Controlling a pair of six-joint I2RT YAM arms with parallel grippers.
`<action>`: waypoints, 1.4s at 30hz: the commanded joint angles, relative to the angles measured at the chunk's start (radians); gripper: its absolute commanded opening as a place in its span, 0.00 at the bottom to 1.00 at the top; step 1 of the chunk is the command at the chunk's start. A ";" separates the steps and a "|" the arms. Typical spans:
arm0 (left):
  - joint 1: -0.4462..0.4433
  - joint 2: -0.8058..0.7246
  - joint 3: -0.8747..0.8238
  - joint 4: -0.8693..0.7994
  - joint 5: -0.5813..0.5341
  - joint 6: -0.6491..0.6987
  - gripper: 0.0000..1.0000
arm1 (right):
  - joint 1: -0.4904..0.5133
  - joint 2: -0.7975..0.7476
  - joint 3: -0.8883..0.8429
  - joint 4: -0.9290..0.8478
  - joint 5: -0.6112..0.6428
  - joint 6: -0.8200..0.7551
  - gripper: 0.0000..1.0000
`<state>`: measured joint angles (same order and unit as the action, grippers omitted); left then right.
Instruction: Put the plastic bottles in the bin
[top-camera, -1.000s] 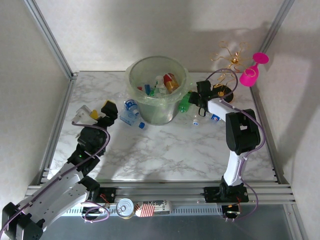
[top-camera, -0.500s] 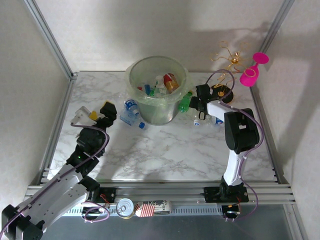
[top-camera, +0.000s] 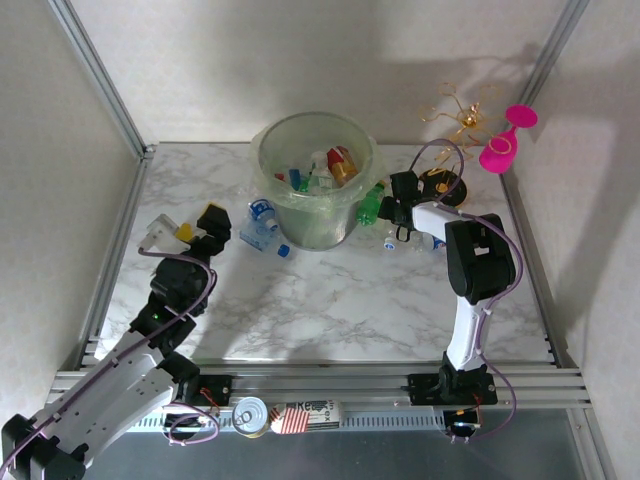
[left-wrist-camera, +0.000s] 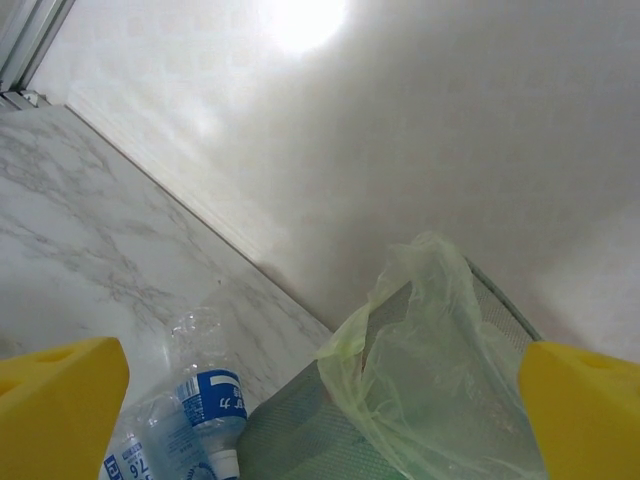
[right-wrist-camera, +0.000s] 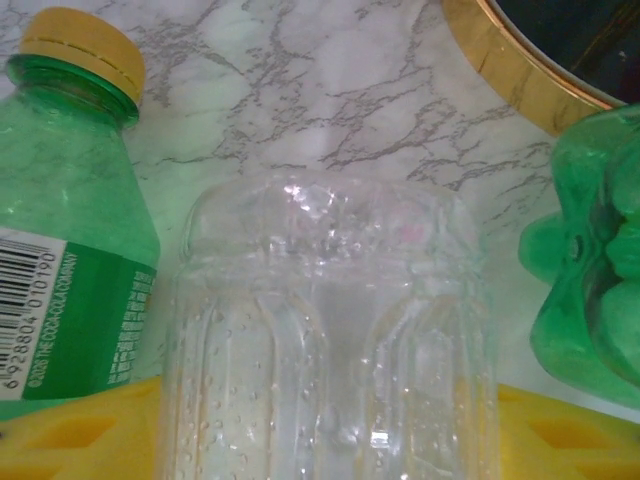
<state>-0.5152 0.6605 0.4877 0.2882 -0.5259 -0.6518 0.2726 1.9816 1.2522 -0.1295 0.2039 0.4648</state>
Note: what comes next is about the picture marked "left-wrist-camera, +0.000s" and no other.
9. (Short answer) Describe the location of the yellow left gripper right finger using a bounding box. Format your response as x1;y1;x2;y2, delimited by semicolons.
518;340;640;480

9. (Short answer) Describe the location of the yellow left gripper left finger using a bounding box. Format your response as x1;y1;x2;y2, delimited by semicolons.
0;337;130;480

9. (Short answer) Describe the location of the crushed bottle blue white label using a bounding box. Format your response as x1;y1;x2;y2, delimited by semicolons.
102;304;250;480

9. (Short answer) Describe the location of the light green bin liner bag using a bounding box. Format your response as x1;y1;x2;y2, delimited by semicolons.
315;230;549;480

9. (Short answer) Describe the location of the grey mesh waste bin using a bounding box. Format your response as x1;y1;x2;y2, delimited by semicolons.
237;254;549;480

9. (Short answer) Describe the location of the aluminium frame post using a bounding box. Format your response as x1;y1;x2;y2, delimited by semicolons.
0;0;76;111

